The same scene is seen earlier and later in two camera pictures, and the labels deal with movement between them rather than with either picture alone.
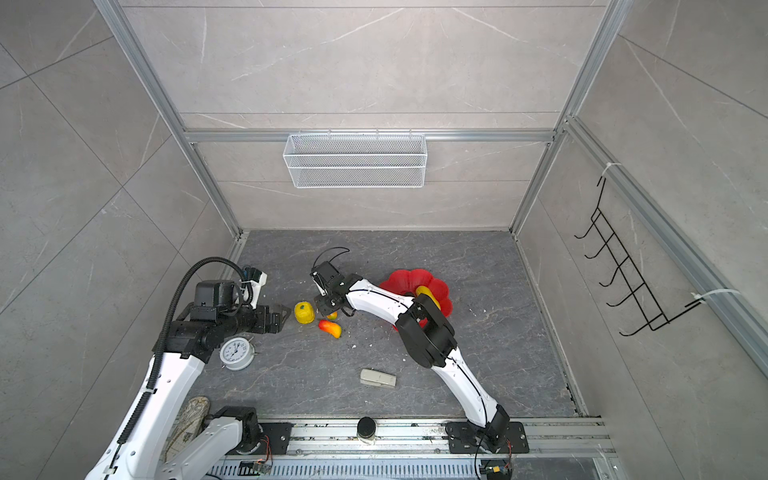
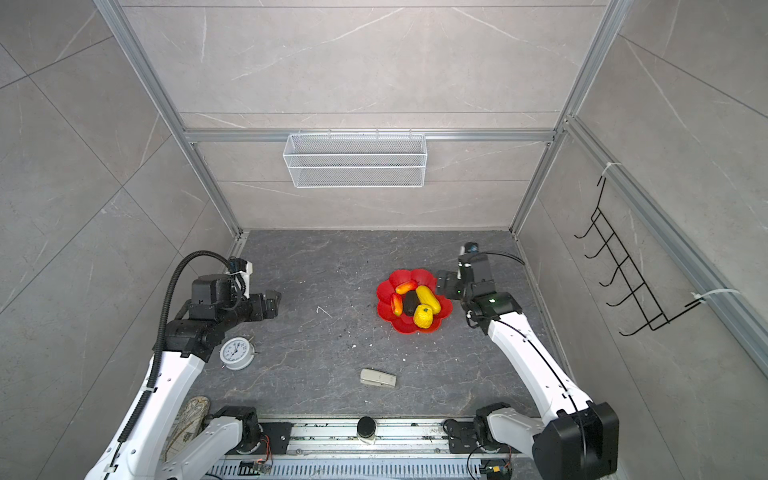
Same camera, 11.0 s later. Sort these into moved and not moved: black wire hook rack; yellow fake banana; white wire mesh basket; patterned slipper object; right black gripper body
Moved: right black gripper body
Not moved: white wire mesh basket; patterned slipper object; yellow fake banana; black wire hook rack
